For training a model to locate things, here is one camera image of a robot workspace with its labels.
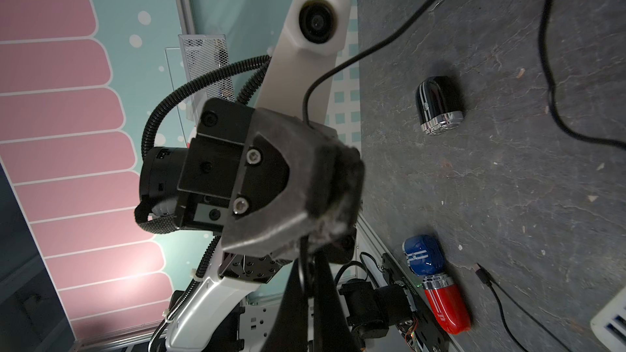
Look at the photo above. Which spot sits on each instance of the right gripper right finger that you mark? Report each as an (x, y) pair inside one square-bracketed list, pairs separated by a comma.
[(331, 332)]

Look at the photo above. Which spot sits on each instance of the red blue electric shaver case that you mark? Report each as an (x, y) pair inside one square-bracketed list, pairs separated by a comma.
[(426, 260)]

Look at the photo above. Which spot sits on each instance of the black silver electric shaver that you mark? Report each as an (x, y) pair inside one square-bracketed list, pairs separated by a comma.
[(439, 105)]

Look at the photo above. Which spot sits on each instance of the white wire wall basket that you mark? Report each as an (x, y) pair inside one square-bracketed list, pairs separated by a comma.
[(204, 53)]

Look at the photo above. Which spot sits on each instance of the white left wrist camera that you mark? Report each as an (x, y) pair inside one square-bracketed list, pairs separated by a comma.
[(314, 32)]

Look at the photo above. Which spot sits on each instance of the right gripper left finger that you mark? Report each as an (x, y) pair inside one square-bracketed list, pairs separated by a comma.
[(290, 330)]

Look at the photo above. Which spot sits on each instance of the white power strip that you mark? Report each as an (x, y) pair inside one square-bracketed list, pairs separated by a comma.
[(608, 325)]

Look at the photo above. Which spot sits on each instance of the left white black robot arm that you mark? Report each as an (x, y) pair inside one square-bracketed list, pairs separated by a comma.
[(193, 319)]

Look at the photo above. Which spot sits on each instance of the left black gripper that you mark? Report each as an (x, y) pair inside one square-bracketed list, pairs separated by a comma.
[(264, 181)]

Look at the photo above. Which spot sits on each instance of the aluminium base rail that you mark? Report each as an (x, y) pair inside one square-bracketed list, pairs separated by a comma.
[(383, 304)]

